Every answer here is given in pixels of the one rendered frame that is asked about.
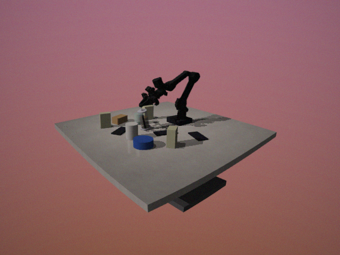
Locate dark blue disc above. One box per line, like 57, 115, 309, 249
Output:
133, 135, 154, 150

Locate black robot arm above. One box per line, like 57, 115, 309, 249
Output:
145, 71, 200, 120

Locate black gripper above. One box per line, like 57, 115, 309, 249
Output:
140, 90, 160, 106

